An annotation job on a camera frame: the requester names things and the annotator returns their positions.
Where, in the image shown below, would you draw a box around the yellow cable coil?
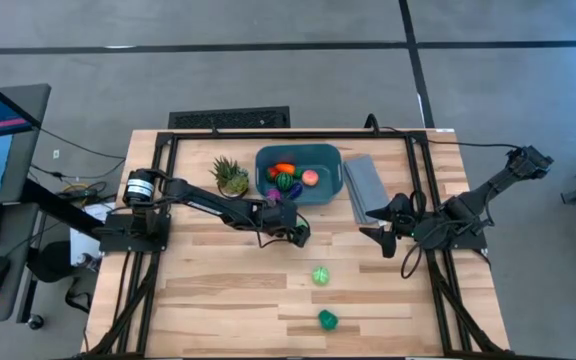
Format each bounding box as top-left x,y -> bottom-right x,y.
60,182 -> 94,199

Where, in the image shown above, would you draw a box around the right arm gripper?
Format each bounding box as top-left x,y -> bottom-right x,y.
359,192 -> 437,259

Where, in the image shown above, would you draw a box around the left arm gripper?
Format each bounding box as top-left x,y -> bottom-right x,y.
255,199 -> 313,250

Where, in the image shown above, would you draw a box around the black power cable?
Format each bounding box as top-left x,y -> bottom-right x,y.
365,113 -> 524,151

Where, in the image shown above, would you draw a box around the orange carrot toy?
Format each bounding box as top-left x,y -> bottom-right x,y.
274,162 -> 303,180

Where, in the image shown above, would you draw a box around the grey folded towel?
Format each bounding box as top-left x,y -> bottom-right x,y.
342,153 -> 392,226

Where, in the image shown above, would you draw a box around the striped watermelon toy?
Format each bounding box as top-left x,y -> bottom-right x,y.
274,172 -> 295,192

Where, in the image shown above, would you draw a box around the white paper sheet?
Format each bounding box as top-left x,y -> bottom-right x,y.
70,202 -> 102,266

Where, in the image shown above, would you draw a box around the black aluminium table frame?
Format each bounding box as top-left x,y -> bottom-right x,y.
85,128 -> 507,359

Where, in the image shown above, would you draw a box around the black floor cable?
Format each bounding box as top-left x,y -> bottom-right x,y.
32,127 -> 127,161
30,159 -> 127,182

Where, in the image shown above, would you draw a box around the teal plastic bin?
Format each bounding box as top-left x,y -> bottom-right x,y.
254,143 -> 344,207

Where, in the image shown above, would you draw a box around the potted succulent plant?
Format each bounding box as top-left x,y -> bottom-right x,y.
210,155 -> 251,200

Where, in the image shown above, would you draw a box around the dark green pepper toy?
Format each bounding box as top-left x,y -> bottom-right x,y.
317,309 -> 340,332

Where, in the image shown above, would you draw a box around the light green cabbage toy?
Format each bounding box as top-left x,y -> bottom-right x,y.
311,265 -> 331,287

